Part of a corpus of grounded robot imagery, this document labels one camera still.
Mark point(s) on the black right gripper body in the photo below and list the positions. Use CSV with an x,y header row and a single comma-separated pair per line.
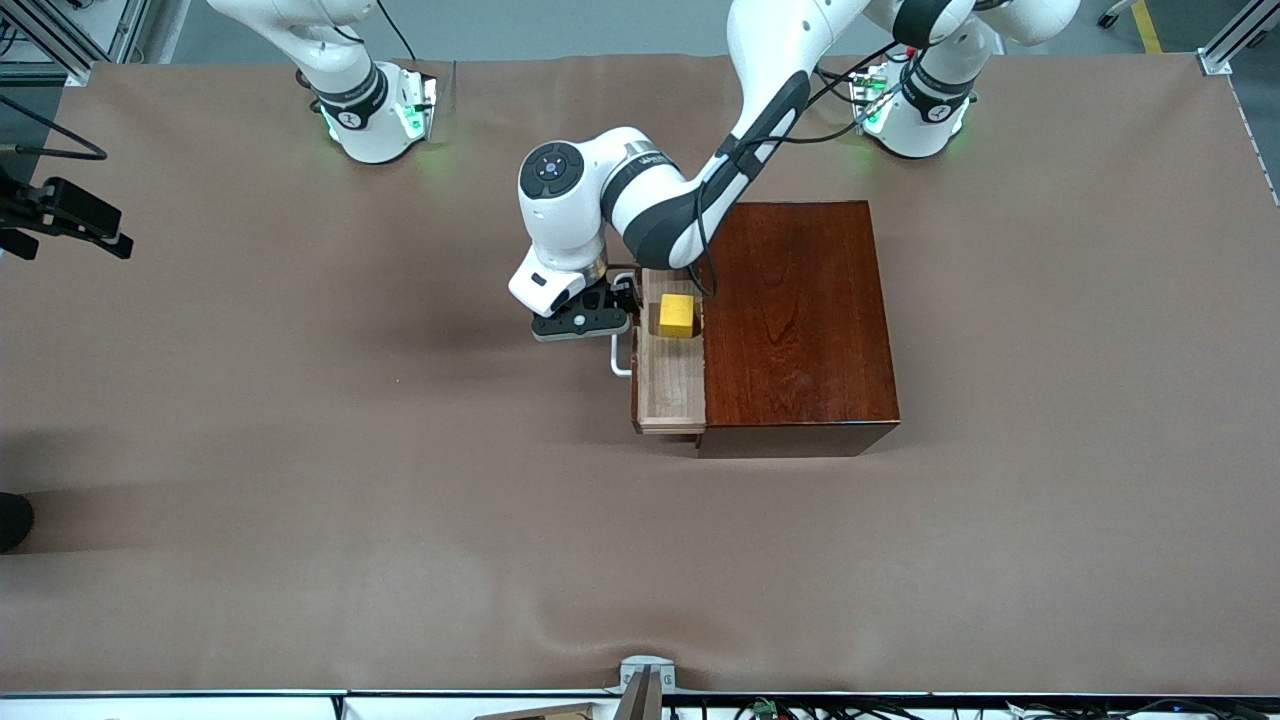
x,y
22,211

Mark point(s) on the yellow block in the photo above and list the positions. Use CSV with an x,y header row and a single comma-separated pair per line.
x,y
677,315

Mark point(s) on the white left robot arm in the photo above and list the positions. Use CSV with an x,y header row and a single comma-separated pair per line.
x,y
770,60

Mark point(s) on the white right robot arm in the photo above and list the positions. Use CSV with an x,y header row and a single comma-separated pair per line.
x,y
370,130

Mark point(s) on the dark brown wooden cabinet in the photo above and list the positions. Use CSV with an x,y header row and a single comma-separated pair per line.
x,y
800,320

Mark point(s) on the large table cover mat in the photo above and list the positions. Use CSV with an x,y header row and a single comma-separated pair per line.
x,y
500,550

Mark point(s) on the black round object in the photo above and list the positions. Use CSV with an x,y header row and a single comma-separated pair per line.
x,y
12,522

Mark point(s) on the brown cardboard piece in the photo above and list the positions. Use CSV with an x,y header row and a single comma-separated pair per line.
x,y
545,713

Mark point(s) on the grey caster wheel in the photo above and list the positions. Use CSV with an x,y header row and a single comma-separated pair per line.
x,y
1110,15

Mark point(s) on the aluminium frame profile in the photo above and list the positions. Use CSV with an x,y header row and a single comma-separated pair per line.
x,y
1235,35
60,45

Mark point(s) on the grey metal clamp bracket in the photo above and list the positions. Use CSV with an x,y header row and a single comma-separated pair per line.
x,y
647,672

